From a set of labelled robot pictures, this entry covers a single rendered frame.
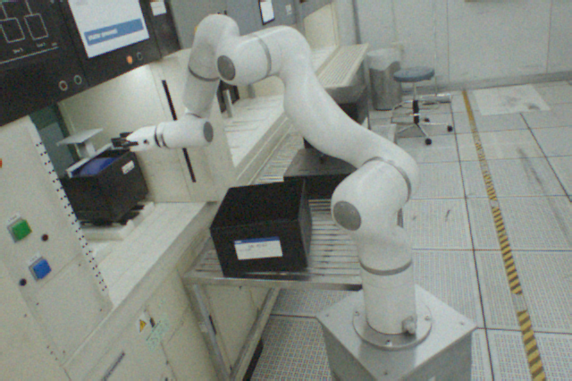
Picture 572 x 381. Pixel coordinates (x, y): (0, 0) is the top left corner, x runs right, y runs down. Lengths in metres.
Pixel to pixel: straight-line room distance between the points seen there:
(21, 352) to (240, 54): 0.75
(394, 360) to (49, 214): 0.83
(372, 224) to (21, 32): 0.82
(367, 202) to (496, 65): 4.80
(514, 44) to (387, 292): 4.71
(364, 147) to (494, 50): 4.64
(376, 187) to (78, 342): 0.79
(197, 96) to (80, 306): 0.59
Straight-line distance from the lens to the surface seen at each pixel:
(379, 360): 1.07
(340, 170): 1.68
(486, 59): 5.53
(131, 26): 1.39
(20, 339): 1.07
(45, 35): 1.14
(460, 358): 1.18
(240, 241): 1.32
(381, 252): 0.94
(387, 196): 0.86
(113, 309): 1.26
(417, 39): 5.43
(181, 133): 1.32
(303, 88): 0.93
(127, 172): 1.59
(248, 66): 0.92
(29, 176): 1.06
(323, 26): 4.33
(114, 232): 1.58
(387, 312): 1.06
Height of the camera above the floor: 1.56
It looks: 25 degrees down
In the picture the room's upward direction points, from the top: 12 degrees counter-clockwise
